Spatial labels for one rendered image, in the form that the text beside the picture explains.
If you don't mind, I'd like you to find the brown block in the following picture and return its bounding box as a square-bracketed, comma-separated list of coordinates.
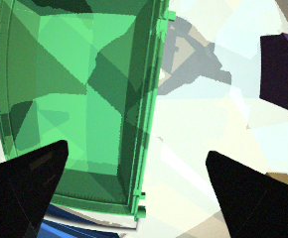
[265, 172, 288, 183]

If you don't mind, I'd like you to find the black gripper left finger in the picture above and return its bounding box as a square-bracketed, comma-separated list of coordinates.
[0, 139, 69, 238]

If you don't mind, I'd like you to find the green plastic tray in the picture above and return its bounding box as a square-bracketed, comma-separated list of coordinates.
[0, 0, 176, 234]

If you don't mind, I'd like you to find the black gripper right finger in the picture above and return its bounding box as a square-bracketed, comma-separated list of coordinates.
[205, 151, 288, 238]

